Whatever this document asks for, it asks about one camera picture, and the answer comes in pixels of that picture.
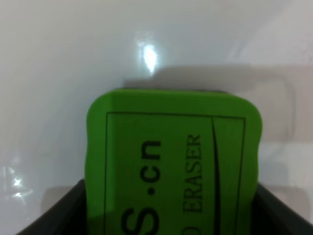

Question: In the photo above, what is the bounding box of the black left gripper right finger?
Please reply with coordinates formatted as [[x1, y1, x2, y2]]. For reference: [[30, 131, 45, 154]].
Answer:
[[251, 184, 313, 235]]

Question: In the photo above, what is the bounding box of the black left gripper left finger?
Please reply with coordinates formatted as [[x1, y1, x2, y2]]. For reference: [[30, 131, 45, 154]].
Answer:
[[18, 179, 87, 235]]

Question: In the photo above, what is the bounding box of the green whiteboard eraser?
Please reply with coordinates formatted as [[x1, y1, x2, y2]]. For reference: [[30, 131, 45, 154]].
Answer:
[[85, 89, 262, 235]]

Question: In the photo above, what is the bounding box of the silver framed whiteboard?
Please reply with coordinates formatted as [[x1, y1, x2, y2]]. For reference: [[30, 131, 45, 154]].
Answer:
[[0, 0, 313, 235]]

